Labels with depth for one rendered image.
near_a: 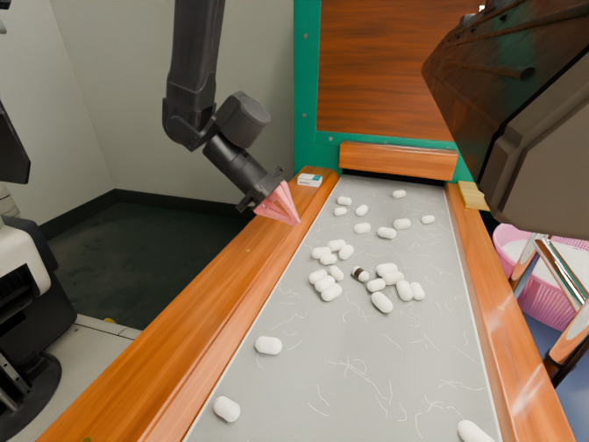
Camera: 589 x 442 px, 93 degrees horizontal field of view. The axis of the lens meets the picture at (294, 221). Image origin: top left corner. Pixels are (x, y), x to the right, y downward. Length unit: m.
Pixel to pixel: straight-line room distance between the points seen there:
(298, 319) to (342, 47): 0.69
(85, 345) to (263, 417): 0.89
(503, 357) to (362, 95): 0.67
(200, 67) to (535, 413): 0.56
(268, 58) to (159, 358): 1.61
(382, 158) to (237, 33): 1.27
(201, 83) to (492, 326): 0.52
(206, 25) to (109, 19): 1.90
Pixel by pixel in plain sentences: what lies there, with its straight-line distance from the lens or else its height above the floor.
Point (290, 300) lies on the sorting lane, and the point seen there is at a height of 0.74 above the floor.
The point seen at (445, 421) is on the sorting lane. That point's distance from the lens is 0.40.
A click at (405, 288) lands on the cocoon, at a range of 0.48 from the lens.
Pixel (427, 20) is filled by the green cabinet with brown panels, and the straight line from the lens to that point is 0.86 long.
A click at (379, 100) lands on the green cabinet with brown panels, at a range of 0.86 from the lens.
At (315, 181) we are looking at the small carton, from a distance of 0.76.
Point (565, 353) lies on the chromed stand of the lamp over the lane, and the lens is 0.45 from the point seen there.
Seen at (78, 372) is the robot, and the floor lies 0.28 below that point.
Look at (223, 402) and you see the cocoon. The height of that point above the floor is 0.76.
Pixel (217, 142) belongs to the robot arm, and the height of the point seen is 0.95.
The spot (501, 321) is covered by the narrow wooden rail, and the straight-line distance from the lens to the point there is 0.49.
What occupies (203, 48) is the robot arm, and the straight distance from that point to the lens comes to 0.46.
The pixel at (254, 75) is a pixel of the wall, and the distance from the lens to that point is 1.83.
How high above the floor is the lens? 1.07
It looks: 30 degrees down
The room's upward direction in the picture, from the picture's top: straight up
